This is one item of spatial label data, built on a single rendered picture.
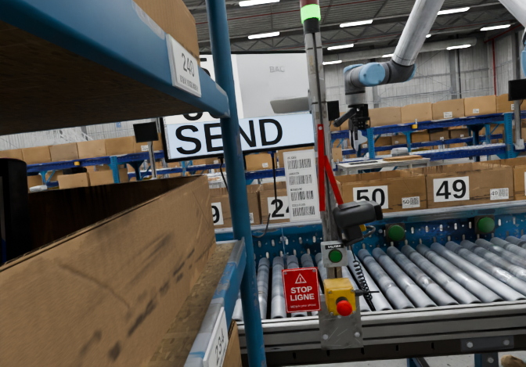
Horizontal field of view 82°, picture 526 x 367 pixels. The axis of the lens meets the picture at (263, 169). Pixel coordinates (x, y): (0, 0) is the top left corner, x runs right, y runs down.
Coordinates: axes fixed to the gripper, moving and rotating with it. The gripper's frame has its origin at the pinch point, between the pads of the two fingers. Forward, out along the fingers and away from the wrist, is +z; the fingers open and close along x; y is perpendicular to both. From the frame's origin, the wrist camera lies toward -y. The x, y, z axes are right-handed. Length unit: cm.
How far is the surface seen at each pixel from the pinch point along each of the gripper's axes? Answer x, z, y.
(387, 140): 848, 136, 341
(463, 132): 842, 138, 581
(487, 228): -16, 40, 52
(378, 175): 23.9, 21.6, 19.3
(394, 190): -5.2, 21.7, 16.6
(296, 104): -49, -24, -30
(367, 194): -5.1, 22.1, 3.8
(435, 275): -44, 42, 14
